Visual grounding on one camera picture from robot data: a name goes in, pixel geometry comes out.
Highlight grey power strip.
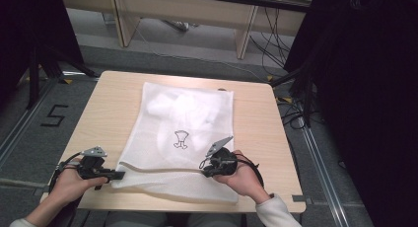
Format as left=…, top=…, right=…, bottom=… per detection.
left=162, top=19, right=199, bottom=33

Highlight light wooden desk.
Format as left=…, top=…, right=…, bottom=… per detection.
left=60, top=0, right=317, bottom=60

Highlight person's left hand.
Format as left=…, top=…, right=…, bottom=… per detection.
left=48, top=158, right=108, bottom=211

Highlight person's right hand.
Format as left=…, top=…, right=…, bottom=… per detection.
left=212, top=149, right=271, bottom=205

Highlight black hanging cables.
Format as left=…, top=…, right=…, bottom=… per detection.
left=248, top=6, right=294, bottom=72

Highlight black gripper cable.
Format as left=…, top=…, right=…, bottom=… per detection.
left=234, top=152, right=266, bottom=189
left=47, top=151, right=84, bottom=193

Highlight black curtain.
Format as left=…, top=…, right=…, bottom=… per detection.
left=0, top=0, right=85, bottom=105
left=283, top=0, right=418, bottom=227

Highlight black floor cables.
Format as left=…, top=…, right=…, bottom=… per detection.
left=275, top=94, right=318, bottom=130

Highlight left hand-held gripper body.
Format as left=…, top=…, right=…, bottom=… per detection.
left=76, top=145, right=110, bottom=182

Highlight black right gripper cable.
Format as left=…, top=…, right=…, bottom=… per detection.
left=234, top=152, right=266, bottom=189

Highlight white garment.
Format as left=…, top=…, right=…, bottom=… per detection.
left=146, top=91, right=225, bottom=164

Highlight grey tape strip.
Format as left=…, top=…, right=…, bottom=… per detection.
left=291, top=193, right=314, bottom=205

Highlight metal floor rail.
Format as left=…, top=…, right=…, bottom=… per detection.
left=296, top=114, right=352, bottom=227
left=0, top=78, right=57, bottom=171

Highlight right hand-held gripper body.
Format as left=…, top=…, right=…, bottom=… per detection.
left=202, top=135, right=239, bottom=178

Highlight white mesh laundry bag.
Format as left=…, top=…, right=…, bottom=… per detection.
left=110, top=81, right=240, bottom=205

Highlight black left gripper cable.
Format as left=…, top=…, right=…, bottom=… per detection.
left=47, top=151, right=84, bottom=193

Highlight black metal stand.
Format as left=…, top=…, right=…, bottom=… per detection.
left=25, top=42, right=101, bottom=111
left=270, top=60, right=317, bottom=128

